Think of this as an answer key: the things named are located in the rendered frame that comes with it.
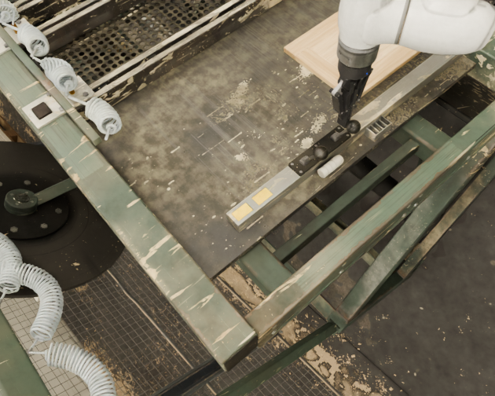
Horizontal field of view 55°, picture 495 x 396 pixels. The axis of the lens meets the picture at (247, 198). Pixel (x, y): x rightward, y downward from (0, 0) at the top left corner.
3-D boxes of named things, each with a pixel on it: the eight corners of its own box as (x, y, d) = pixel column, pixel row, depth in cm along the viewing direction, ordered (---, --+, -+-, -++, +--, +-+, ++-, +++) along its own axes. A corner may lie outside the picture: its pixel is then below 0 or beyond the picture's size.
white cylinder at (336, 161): (324, 180, 131) (343, 164, 134) (324, 174, 129) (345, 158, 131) (316, 174, 133) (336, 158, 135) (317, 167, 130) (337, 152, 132)
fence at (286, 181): (463, 55, 153) (467, 45, 149) (239, 232, 125) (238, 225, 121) (450, 47, 155) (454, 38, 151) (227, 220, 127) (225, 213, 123)
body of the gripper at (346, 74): (357, 38, 108) (350, 67, 116) (330, 56, 105) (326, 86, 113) (382, 55, 105) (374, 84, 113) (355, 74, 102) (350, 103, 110)
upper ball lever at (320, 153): (312, 163, 131) (334, 153, 118) (302, 171, 130) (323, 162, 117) (304, 152, 130) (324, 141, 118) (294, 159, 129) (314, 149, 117)
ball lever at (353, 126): (342, 140, 134) (366, 126, 121) (332, 147, 133) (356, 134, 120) (334, 129, 134) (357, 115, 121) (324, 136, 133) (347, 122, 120)
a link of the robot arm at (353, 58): (329, 34, 101) (327, 56, 106) (361, 57, 97) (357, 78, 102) (358, 15, 103) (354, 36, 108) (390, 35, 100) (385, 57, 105)
